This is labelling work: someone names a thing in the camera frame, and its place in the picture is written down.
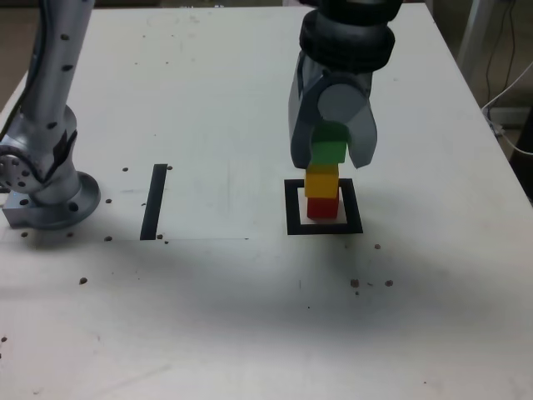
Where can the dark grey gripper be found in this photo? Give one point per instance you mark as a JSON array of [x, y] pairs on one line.
[[345, 73]]

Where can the green cube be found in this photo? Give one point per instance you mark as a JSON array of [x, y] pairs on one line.
[[330, 152]]

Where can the yellow cube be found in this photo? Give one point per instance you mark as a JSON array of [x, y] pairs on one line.
[[320, 183]]

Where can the red cube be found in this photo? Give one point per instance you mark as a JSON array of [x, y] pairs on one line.
[[322, 208]]

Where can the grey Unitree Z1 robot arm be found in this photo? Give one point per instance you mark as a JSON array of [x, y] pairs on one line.
[[50, 125]]

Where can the black tape square outline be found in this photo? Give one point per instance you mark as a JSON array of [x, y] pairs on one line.
[[354, 208]]

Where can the black tape strip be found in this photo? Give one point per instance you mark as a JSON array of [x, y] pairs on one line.
[[153, 204]]

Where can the white metal post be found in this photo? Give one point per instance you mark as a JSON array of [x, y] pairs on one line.
[[472, 33]]

